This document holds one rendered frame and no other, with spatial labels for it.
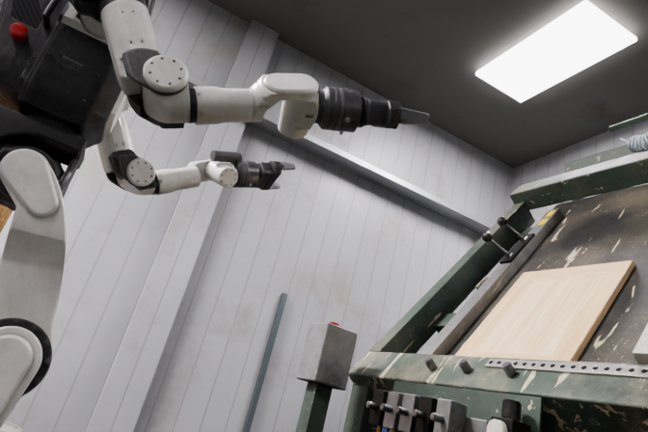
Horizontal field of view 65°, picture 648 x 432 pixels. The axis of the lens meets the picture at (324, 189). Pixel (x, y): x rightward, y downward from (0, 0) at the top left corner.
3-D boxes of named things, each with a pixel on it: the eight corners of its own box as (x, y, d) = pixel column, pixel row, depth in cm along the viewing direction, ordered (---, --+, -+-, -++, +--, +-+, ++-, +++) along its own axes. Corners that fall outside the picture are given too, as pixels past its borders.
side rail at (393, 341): (384, 376, 180) (368, 350, 179) (525, 223, 243) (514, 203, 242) (394, 377, 175) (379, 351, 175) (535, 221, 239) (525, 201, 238)
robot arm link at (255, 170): (267, 199, 173) (237, 198, 165) (258, 176, 177) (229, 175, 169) (285, 175, 165) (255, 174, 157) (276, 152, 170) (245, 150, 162)
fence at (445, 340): (424, 365, 159) (418, 355, 159) (553, 218, 214) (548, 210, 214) (436, 366, 155) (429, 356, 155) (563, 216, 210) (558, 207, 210)
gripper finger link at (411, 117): (425, 126, 104) (397, 123, 103) (427, 111, 104) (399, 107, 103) (429, 126, 103) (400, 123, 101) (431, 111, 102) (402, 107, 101)
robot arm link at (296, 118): (344, 104, 99) (286, 97, 96) (332, 146, 106) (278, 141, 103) (337, 71, 107) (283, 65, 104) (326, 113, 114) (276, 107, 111)
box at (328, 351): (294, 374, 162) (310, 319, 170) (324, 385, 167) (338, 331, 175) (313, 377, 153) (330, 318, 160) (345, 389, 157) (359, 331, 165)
